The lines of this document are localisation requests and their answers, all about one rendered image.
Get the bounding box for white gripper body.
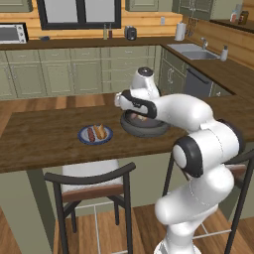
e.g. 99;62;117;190
114;91;123;109

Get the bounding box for dark grey bowl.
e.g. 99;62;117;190
119;110;171;139

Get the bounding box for blue rimmed plate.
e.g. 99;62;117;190
77;124;114;146

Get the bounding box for green base cupboard run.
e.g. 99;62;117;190
0;45;163;101

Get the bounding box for green corner base cupboards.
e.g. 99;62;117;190
159;49;187;96

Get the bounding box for black toaster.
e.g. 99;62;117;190
124;25;138;42

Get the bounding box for dark grey dishwasher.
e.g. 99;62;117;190
184;65;213;99

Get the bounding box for black framed window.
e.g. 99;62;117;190
36;0;123;31

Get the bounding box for black chair with white seat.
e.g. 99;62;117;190
161;148;254;254
44;159;137;254

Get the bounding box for steel sink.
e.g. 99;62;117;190
167;43;221;62

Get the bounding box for white paper towel roll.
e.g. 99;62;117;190
174;21;188;42

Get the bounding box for chrome tap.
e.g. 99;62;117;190
199;37;209;51

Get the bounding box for hanging kitchen tools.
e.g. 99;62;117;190
186;15;199;38

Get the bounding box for white soap dispenser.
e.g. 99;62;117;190
219;45;229;63

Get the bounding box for silver toaster oven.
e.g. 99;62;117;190
0;22;30;46

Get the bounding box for pale jar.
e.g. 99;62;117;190
230;3;243;24

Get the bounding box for dark jar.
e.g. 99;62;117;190
238;10;250;26

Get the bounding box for green wall cupboard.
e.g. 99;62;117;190
0;0;34;14
125;0;174;13
172;0;245;22

